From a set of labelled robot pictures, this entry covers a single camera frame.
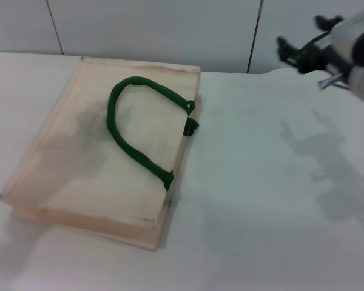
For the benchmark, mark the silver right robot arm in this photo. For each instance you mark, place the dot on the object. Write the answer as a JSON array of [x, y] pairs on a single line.
[[352, 33]]

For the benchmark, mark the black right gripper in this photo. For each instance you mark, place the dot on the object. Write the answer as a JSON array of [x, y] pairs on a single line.
[[318, 57]]

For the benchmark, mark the silver metal connector plug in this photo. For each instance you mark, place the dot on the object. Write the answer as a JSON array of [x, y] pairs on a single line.
[[329, 81]]

